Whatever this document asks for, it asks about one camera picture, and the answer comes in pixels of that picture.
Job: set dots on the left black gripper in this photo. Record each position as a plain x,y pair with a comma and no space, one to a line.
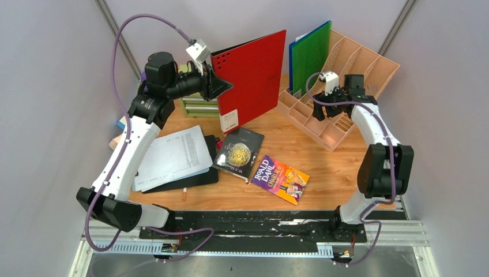
212,87

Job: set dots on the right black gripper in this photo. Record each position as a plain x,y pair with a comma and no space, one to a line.
319,113

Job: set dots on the peach file organizer rack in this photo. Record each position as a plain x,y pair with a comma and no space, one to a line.
345,57

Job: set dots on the red folder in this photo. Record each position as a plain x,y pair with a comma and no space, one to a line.
254,69

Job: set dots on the black Moon and Sixpence book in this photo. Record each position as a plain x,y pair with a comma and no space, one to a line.
238,152

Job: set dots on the purple Roald Dahl book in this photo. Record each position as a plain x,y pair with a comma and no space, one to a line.
280,179

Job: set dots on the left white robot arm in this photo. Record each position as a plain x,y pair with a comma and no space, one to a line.
107,199

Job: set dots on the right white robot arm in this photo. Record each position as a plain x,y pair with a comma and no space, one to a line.
385,170

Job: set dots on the green drawer cabinet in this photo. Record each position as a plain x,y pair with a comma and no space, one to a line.
195,106

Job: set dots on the blue folder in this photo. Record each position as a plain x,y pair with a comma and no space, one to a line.
290,65

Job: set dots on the purple phone stand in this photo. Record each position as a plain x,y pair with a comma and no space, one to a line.
143,78

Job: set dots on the clipboard with white papers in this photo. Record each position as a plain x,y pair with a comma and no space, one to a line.
173,157

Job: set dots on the black notebook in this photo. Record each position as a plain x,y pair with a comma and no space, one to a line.
209,177

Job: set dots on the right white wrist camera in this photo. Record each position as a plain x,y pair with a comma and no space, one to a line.
331,80

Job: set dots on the black mounting base plate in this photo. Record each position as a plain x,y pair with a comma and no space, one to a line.
269,231

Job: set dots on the aluminium frame rail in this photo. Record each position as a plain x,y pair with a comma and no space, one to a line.
395,246

